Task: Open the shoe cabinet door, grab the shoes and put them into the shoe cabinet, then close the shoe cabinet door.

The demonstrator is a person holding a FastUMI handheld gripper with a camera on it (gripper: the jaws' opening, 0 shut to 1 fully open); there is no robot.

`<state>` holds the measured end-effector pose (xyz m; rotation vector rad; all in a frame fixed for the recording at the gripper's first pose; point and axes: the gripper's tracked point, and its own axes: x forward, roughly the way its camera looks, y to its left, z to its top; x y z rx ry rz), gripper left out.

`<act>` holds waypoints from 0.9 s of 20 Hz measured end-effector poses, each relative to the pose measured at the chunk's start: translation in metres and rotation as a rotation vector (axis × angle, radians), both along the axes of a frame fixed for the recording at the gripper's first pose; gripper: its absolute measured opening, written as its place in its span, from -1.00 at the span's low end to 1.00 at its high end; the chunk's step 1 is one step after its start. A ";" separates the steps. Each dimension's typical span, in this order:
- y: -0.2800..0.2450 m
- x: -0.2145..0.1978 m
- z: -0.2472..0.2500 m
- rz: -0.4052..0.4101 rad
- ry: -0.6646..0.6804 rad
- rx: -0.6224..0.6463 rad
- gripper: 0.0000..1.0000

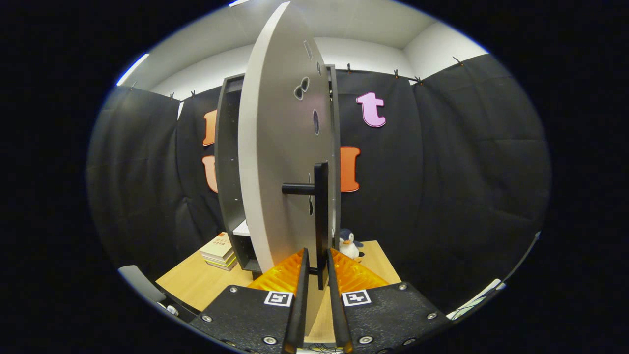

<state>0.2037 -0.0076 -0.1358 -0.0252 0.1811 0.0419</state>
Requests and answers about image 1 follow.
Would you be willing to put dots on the small white tag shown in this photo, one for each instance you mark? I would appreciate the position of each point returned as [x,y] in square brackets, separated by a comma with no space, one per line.
[172,310]

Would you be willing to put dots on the white strip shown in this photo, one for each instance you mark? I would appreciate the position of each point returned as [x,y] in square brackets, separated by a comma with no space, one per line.
[479,297]

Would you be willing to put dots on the black backdrop cloth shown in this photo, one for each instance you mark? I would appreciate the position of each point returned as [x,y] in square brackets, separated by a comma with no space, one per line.
[442,172]

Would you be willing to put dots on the beige cover book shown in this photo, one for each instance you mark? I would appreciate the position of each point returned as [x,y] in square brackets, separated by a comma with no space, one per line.
[218,246]

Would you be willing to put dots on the grey shoe cabinet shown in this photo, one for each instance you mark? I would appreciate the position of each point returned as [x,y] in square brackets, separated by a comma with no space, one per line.
[226,172]

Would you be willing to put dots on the ceiling light panel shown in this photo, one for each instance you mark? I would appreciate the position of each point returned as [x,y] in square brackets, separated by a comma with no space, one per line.
[131,70]
[238,2]

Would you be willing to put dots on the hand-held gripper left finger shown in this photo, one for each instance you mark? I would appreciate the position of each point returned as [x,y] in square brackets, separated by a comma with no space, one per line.
[300,314]

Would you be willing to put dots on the pink edged book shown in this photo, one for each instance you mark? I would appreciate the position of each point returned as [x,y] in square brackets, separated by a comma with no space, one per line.
[228,268]

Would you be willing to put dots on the row of black cloth clips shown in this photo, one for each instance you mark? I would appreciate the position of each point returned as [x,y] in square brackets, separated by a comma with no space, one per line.
[396,73]

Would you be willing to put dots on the yellow edged book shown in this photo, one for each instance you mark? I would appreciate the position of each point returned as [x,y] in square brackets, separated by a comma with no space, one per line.
[223,262]

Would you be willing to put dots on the beige shoe cabinet door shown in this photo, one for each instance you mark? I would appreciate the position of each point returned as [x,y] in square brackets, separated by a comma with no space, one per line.
[275,147]

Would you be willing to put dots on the penguin plush toy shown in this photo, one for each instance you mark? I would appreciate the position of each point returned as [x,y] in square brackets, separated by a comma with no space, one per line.
[349,246]

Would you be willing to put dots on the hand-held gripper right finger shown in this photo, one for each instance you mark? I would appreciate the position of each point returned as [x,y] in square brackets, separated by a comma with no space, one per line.
[339,319]

